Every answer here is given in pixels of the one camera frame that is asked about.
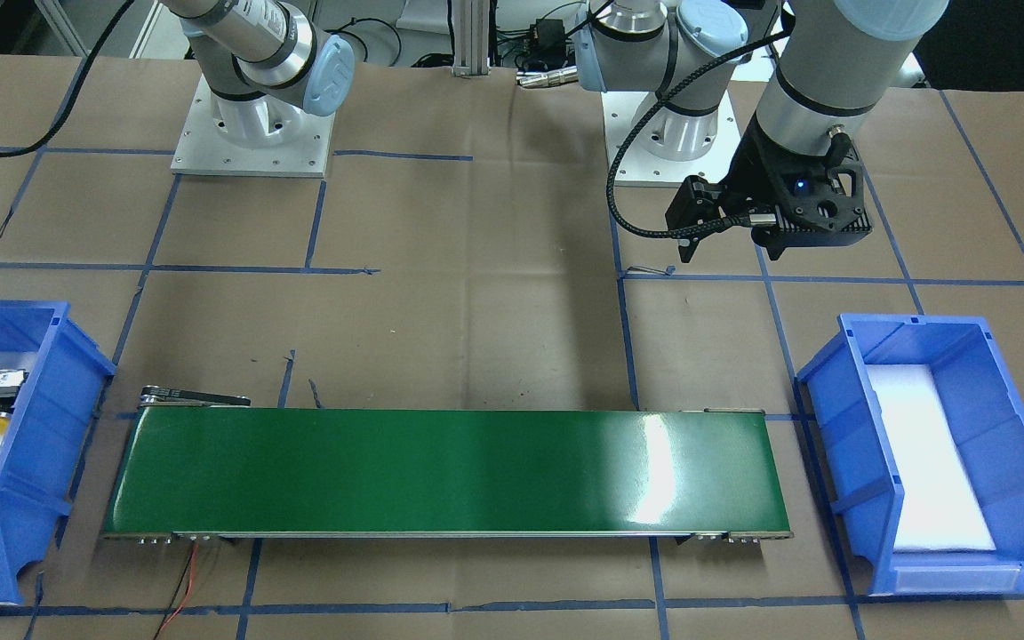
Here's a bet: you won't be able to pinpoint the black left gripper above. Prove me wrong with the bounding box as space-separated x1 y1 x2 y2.
665 120 871 264

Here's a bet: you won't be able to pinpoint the yellow push button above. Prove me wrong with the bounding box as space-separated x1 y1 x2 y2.
0 369 28 435

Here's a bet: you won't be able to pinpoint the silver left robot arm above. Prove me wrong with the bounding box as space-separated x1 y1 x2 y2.
570 1 948 262

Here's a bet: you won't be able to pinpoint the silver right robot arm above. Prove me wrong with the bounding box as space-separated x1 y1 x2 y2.
165 1 356 148

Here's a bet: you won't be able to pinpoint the blue bin with buttons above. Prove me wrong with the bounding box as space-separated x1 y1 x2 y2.
797 315 1024 596

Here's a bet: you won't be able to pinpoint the white foam pad source bin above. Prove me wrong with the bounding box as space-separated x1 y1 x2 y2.
867 364 996 552

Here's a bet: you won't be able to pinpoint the green conveyor belt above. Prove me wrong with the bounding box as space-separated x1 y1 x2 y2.
103 404 793 542

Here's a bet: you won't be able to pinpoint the blue empty destination bin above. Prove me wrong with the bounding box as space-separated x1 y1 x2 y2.
0 300 116 604

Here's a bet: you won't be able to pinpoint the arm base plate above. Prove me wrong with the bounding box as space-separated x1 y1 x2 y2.
602 91 740 188
171 77 334 179

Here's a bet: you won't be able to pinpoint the aluminium frame post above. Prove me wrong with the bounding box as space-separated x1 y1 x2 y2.
447 1 497 77

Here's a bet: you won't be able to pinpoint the red black conveyor wires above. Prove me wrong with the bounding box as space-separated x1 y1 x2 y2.
153 540 204 640

